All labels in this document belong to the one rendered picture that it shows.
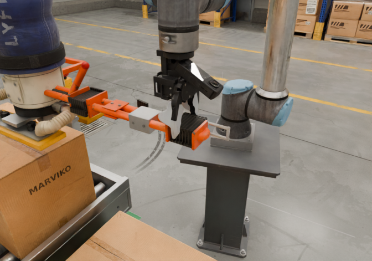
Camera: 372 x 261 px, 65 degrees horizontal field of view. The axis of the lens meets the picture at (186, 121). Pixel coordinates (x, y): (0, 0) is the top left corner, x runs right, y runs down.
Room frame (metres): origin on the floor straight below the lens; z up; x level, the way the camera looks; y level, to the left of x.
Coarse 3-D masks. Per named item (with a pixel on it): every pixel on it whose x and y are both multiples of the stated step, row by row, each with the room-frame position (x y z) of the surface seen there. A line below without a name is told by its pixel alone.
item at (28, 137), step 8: (8, 112) 0.90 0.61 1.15; (0, 120) 0.89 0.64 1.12; (0, 128) 0.84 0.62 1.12; (8, 128) 0.83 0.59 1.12; (16, 128) 0.83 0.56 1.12; (24, 128) 0.83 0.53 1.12; (32, 128) 0.82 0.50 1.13; (8, 136) 0.81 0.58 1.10; (16, 136) 0.79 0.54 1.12; (24, 136) 0.79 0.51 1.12; (32, 136) 0.78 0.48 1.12; (40, 136) 0.78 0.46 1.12; (48, 136) 0.79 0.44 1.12; (56, 136) 0.79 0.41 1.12; (64, 136) 0.81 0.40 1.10; (32, 144) 0.75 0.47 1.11; (40, 144) 0.75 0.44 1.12; (48, 144) 0.76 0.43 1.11
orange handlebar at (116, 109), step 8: (80, 64) 1.16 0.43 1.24; (64, 72) 1.09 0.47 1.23; (56, 88) 0.91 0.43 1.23; (64, 88) 0.90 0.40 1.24; (56, 96) 0.85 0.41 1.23; (64, 96) 0.84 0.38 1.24; (96, 104) 0.78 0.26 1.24; (104, 104) 0.80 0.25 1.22; (112, 104) 0.77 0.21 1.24; (120, 104) 0.76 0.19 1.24; (104, 112) 0.75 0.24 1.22; (112, 112) 0.73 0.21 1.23; (120, 112) 0.73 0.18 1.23; (128, 112) 0.76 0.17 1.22; (128, 120) 0.71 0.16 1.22; (152, 120) 0.68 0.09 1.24; (152, 128) 0.67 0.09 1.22; (160, 128) 0.65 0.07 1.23; (200, 136) 0.61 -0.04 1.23; (208, 136) 0.62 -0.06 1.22
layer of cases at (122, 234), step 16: (112, 224) 0.95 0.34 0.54; (128, 224) 0.95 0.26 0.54; (144, 224) 0.95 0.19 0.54; (96, 240) 0.86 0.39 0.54; (112, 240) 0.86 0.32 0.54; (128, 240) 0.86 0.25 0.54; (144, 240) 0.86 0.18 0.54; (160, 240) 0.86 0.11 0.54; (176, 240) 0.86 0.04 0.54; (80, 256) 0.79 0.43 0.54; (96, 256) 0.79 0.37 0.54; (112, 256) 0.79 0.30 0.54; (128, 256) 0.79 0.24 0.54; (144, 256) 0.79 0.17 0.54; (160, 256) 0.79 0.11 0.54; (176, 256) 0.79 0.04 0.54; (192, 256) 0.79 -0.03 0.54; (208, 256) 0.79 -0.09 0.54
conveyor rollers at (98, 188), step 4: (100, 184) 1.22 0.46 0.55; (96, 188) 1.19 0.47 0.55; (100, 188) 1.20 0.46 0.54; (104, 188) 1.21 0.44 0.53; (96, 192) 1.17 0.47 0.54; (100, 192) 1.19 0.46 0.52; (96, 196) 1.16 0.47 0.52; (0, 244) 0.84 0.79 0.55; (0, 248) 0.83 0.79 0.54; (4, 248) 0.84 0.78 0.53; (0, 252) 0.82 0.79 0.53; (4, 256) 0.78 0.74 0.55; (8, 256) 0.78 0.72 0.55; (12, 256) 0.79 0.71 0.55; (0, 260) 0.76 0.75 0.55; (4, 260) 0.76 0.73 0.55; (8, 260) 0.77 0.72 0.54; (12, 260) 0.77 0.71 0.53; (16, 260) 0.78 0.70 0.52
